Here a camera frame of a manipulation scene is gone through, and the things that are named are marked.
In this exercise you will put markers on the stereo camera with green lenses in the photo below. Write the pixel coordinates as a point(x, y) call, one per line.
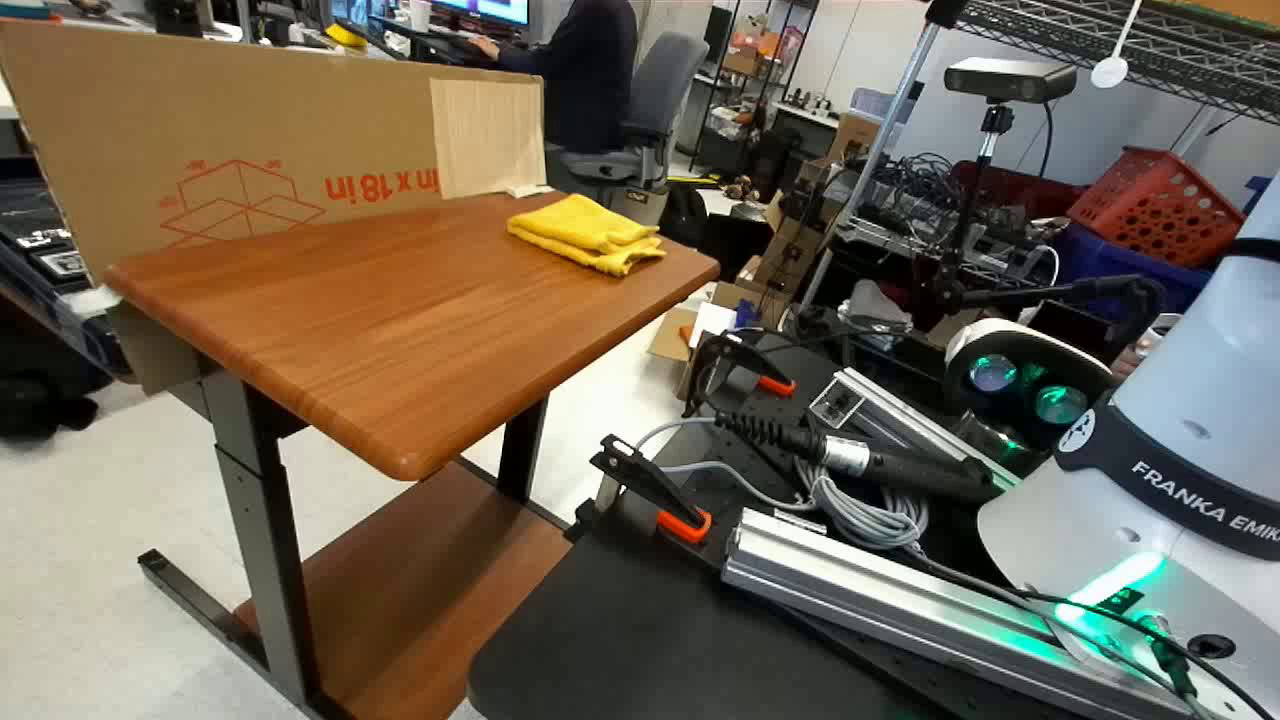
point(1020, 376)

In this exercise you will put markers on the wooden table with black legs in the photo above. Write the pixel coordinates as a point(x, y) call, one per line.
point(426, 344)

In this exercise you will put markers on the yellow towel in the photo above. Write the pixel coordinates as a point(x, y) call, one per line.
point(590, 233)

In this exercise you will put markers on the aluminium extrusion rail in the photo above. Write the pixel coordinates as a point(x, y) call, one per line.
point(930, 619)

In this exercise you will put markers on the blue plastic bin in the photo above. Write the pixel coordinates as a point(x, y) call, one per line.
point(1102, 257)

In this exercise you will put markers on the grey office chair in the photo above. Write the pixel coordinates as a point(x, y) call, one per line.
point(657, 91)

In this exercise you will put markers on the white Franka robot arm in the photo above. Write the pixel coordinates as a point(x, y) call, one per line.
point(1171, 487)

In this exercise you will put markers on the black camera on stand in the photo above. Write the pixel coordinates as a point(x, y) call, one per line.
point(1001, 82)

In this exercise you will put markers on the red plastic basket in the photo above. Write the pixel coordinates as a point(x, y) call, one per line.
point(1154, 202)

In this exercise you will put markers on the large cardboard box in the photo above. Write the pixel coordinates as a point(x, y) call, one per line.
point(165, 140)

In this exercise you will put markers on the black orange clamp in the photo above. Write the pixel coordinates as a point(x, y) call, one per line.
point(737, 367)
point(631, 472)

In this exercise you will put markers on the black mounting table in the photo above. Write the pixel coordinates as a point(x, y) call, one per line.
point(639, 625)

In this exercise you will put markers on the seated person in dark clothes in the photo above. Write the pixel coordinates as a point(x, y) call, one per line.
point(585, 73)

